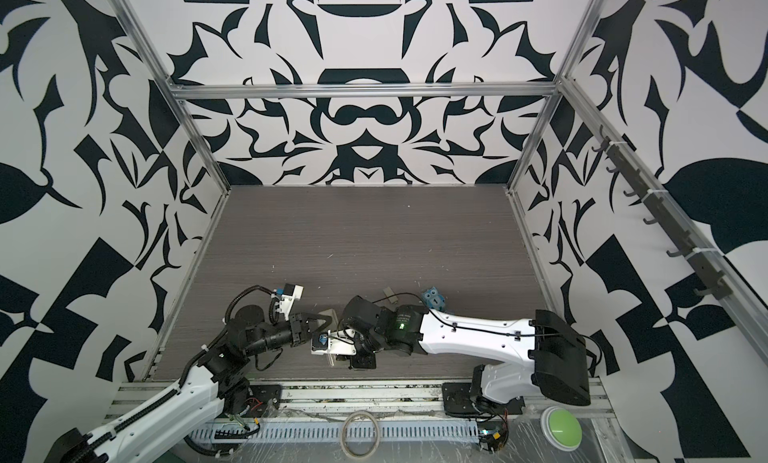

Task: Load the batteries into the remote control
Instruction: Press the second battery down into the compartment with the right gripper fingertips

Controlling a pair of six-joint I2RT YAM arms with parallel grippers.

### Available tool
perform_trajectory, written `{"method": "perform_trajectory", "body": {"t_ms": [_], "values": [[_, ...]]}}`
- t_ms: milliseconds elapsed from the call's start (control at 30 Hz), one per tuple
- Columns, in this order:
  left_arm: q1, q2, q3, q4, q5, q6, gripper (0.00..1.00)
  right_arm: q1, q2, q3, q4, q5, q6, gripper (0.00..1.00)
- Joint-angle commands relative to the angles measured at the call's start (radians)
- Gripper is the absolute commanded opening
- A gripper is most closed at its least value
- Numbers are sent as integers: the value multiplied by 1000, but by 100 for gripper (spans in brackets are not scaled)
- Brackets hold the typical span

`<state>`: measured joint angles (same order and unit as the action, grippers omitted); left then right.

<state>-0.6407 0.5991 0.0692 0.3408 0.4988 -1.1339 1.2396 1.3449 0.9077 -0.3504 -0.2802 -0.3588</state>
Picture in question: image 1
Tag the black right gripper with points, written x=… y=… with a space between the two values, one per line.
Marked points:
x=359 y=363

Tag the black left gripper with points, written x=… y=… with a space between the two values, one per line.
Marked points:
x=298 y=332

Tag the white remote control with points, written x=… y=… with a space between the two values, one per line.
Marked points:
x=329 y=331

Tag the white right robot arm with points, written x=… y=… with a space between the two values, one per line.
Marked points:
x=542 y=355

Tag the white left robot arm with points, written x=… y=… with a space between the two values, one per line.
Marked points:
x=213 y=382

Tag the blue owl figurine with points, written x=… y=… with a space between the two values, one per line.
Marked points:
x=433 y=299

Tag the clear tape roll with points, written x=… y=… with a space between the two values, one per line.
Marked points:
x=355 y=428

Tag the small green circuit board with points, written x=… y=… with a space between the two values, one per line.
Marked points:
x=492 y=435

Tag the green push button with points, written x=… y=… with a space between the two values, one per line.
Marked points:
x=561 y=429

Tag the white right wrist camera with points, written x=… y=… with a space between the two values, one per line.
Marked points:
x=341 y=346

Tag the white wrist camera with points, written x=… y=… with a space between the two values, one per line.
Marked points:
x=283 y=300
x=341 y=346

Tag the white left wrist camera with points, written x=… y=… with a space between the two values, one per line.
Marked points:
x=283 y=300

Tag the aluminium enclosure frame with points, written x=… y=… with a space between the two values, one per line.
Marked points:
x=743 y=306

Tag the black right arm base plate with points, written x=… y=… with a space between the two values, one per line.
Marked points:
x=461 y=400

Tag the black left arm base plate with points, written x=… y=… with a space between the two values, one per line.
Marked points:
x=261 y=400

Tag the white slotted cable duct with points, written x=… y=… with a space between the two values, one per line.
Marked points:
x=272 y=432

